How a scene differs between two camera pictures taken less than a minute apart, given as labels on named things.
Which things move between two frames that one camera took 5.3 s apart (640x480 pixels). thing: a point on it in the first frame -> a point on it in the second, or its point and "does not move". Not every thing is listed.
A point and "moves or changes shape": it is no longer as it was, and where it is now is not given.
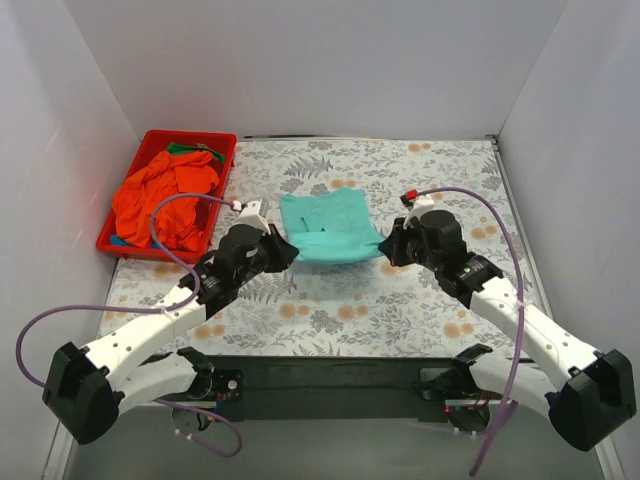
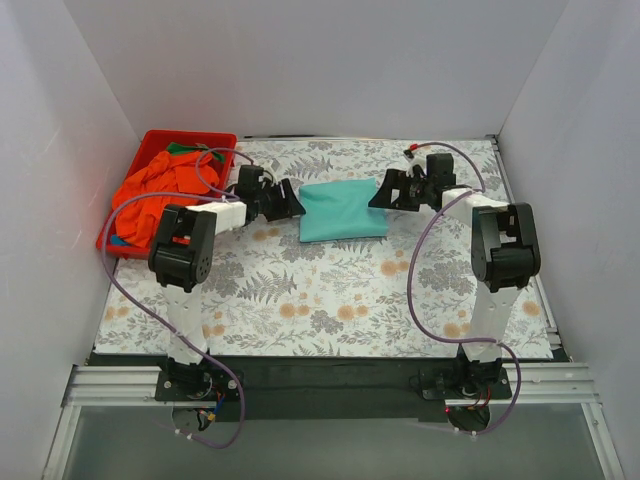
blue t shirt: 116,240 does not move
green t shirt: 174,148 does not move
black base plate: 323,388 does not move
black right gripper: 400,245 -> 403,185
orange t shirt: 169,173 does not move
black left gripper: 275,248 -> 278,200
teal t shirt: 332,226 moves or changes shape
